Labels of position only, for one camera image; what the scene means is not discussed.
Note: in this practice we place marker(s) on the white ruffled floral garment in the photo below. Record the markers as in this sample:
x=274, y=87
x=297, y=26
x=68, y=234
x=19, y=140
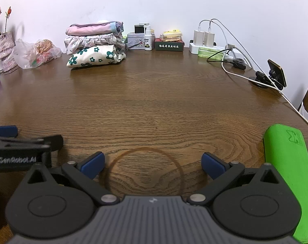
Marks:
x=73, y=43

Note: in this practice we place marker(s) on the white power strip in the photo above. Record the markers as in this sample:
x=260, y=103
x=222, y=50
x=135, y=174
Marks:
x=227, y=57

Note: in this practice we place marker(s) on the plastic bag with snacks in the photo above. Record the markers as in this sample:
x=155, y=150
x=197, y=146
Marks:
x=32, y=55

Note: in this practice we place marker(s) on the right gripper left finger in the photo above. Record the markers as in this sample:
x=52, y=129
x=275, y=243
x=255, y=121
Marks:
x=81, y=175

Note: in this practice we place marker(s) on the yellow snack pack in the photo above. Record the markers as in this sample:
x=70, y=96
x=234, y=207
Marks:
x=171, y=35

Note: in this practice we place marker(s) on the green glasses case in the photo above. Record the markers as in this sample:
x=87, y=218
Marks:
x=286, y=150

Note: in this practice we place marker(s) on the pink folded garment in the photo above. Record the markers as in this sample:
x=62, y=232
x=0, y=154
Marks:
x=114, y=27

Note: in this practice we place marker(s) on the left white charger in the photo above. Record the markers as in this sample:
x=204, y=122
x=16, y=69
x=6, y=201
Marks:
x=198, y=38

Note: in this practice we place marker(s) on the right white charger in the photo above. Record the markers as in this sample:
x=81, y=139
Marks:
x=208, y=39

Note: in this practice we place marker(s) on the cream teal flower garment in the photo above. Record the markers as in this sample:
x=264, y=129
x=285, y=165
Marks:
x=96, y=55

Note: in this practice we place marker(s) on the dark green text box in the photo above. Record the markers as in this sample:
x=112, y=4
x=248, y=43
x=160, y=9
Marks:
x=177, y=46

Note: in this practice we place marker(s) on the small black cube device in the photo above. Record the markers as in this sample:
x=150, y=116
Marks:
x=139, y=28

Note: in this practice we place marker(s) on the vase with dried flowers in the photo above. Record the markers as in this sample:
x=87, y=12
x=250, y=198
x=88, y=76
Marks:
x=7, y=45

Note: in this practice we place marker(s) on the white spray bottle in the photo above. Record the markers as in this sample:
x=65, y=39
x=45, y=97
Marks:
x=148, y=38

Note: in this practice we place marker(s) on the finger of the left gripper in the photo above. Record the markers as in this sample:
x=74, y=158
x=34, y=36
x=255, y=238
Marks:
x=8, y=131

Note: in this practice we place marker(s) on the phone on black stand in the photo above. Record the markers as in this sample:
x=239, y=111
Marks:
x=275, y=78

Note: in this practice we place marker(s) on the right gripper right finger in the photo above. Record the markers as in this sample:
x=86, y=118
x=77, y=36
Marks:
x=224, y=176

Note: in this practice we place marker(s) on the white charger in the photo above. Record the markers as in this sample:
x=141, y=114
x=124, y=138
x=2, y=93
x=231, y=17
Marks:
x=208, y=39
x=198, y=38

